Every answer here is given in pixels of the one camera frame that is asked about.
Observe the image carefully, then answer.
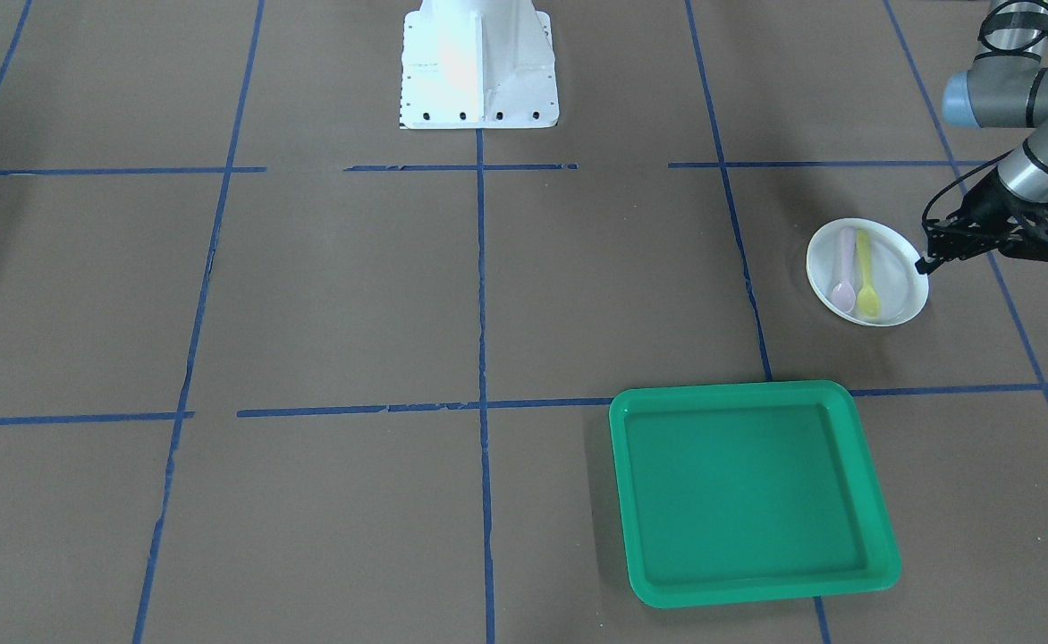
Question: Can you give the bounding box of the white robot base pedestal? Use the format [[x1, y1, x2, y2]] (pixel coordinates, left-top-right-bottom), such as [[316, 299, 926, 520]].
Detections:
[[398, 1, 561, 130]]

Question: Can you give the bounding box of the pink plastic spoon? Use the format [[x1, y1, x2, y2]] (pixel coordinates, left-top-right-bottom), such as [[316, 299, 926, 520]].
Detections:
[[828, 225, 857, 314]]

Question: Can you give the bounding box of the green plastic tray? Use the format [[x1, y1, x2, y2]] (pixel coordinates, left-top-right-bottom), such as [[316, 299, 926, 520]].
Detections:
[[609, 380, 901, 610]]

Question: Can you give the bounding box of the white round plate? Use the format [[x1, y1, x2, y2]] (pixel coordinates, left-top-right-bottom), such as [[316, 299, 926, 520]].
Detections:
[[805, 217, 929, 327]]

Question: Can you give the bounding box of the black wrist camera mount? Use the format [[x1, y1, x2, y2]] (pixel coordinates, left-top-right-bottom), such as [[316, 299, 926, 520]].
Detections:
[[997, 196, 1048, 262]]

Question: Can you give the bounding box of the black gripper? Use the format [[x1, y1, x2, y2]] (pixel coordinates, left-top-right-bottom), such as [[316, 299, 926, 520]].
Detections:
[[914, 174, 1036, 275]]

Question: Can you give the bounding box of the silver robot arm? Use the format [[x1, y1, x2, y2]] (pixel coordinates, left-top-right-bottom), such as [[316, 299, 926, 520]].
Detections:
[[914, 1, 1048, 275]]

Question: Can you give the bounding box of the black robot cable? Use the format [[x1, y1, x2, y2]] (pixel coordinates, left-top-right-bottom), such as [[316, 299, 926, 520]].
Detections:
[[921, 0, 1048, 235]]

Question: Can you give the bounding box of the yellow plastic spoon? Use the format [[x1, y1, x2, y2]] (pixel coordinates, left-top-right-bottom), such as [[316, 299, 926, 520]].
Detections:
[[855, 229, 883, 319]]

